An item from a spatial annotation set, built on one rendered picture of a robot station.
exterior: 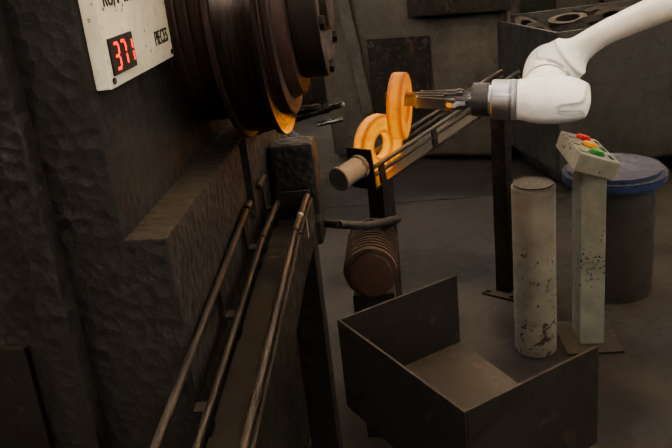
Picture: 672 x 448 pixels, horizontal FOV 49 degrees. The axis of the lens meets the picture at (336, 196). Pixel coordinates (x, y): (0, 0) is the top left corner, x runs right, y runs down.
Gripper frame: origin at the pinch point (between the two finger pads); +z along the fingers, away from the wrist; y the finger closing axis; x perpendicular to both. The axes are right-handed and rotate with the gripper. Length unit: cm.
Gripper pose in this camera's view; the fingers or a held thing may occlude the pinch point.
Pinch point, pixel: (400, 98)
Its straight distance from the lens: 171.4
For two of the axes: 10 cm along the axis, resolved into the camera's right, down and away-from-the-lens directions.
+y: 2.7, -3.4, 9.0
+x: -0.5, -9.4, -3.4
